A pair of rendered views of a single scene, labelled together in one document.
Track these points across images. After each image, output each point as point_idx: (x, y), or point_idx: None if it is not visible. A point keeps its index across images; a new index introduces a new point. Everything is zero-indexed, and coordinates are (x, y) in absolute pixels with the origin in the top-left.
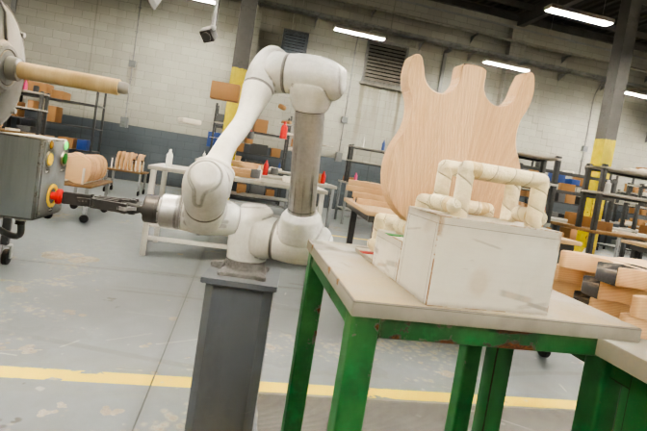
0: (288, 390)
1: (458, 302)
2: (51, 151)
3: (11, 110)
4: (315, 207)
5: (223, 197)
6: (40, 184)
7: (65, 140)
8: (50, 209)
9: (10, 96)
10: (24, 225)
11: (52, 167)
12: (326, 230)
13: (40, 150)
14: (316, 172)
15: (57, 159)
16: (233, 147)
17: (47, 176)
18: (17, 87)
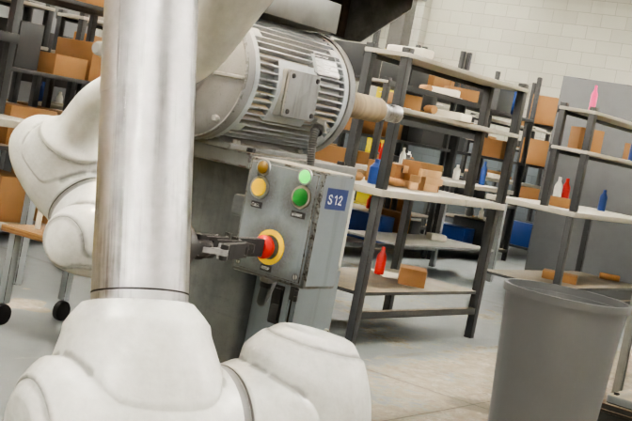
0: None
1: None
2: (266, 178)
3: (208, 116)
4: (95, 275)
5: (13, 167)
6: (242, 218)
7: (303, 168)
8: (266, 267)
9: (201, 100)
10: (261, 288)
11: (270, 203)
12: (42, 357)
13: (249, 172)
14: (98, 146)
15: (282, 193)
16: (75, 97)
17: (258, 212)
18: (215, 89)
